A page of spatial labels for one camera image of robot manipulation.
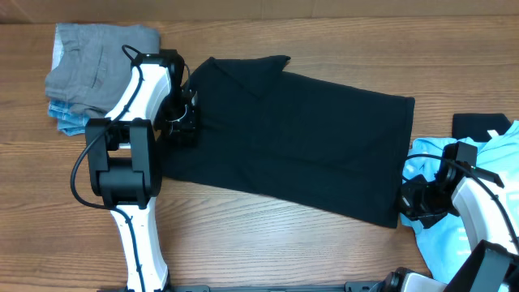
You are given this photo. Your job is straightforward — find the folded black garment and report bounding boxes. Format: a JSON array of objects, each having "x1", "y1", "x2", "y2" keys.
[{"x1": 452, "y1": 113, "x2": 512, "y2": 142}]

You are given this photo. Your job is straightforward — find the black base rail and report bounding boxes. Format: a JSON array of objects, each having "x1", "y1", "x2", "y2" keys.
[{"x1": 169, "y1": 281, "x2": 383, "y2": 292}]

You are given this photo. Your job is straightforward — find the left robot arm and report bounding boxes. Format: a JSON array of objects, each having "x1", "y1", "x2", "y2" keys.
[{"x1": 78, "y1": 45, "x2": 199, "y2": 292}]

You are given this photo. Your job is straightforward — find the folded blue jeans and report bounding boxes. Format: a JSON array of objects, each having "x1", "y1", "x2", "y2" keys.
[{"x1": 47, "y1": 100, "x2": 90, "y2": 136}]

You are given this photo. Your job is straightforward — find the black t-shirt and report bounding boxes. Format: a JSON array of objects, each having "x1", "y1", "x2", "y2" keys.
[{"x1": 158, "y1": 55, "x2": 415, "y2": 228}]

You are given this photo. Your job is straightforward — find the light blue t-shirt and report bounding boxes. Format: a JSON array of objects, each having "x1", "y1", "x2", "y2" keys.
[{"x1": 401, "y1": 121, "x2": 518, "y2": 283}]

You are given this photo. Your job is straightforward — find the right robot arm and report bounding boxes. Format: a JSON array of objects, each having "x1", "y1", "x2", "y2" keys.
[{"x1": 372, "y1": 142, "x2": 518, "y2": 292}]

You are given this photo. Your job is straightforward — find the folded grey shorts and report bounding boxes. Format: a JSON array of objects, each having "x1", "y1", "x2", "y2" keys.
[{"x1": 45, "y1": 23, "x2": 160, "y2": 118}]

